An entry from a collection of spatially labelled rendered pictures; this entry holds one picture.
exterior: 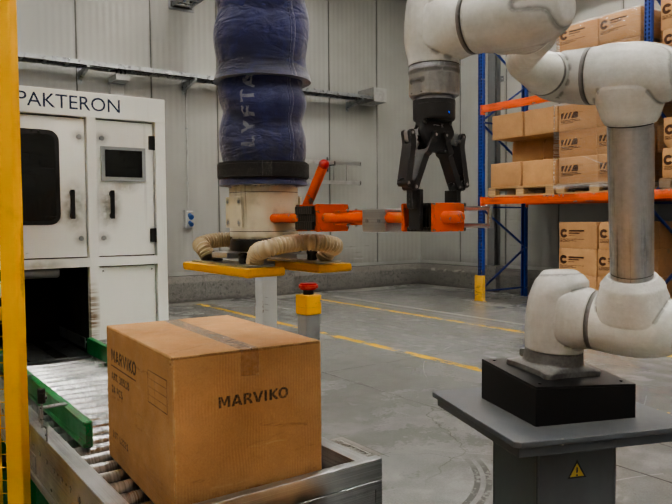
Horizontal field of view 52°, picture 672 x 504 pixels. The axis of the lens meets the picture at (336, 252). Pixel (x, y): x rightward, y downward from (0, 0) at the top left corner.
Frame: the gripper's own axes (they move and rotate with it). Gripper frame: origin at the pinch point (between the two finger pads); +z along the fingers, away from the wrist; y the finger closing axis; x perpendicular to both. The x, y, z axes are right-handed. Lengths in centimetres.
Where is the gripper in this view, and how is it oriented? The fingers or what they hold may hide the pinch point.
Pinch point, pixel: (434, 214)
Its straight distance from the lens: 123.3
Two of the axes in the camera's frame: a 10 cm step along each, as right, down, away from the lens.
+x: 5.8, 0.3, -8.1
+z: 0.1, 10.0, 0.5
